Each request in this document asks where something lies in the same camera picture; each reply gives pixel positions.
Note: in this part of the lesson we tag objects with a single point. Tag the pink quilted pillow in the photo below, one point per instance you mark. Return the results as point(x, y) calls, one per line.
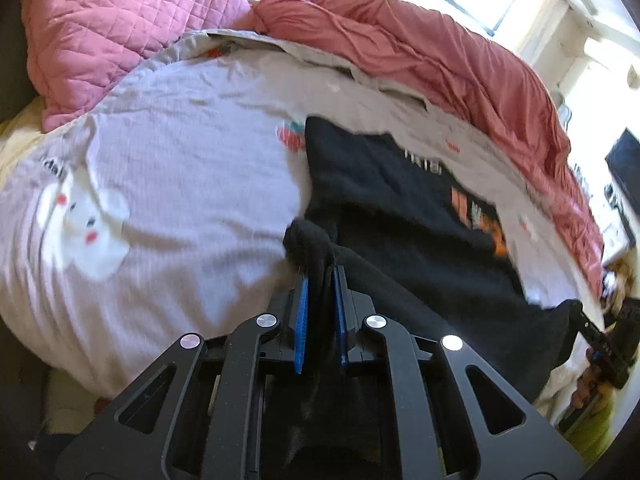
point(125, 20)

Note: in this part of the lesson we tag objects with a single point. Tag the salmon red duvet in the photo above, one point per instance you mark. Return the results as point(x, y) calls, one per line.
point(450, 60)

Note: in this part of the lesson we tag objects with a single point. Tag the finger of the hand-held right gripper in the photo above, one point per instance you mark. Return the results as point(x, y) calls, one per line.
point(590, 327)

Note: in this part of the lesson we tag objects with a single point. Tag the cream bed sheet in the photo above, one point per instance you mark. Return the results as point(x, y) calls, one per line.
point(17, 132)

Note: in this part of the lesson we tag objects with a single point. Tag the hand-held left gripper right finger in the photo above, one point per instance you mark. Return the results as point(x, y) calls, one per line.
point(341, 325)

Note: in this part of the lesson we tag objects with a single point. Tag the black flat screen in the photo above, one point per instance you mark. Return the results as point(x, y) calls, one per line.
point(627, 170)

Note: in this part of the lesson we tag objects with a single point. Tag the person's right hand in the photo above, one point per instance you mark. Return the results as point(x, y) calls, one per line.
point(582, 382)

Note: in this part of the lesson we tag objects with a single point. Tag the green cloth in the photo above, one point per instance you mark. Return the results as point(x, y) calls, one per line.
point(595, 430)

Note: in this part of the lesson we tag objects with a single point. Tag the printed lilac blanket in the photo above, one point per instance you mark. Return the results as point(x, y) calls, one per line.
point(200, 160)

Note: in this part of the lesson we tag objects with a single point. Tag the black printed t-shirt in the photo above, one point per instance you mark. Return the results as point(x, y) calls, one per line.
point(400, 210)

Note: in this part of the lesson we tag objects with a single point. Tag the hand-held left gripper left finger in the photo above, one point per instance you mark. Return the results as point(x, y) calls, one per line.
point(301, 330)

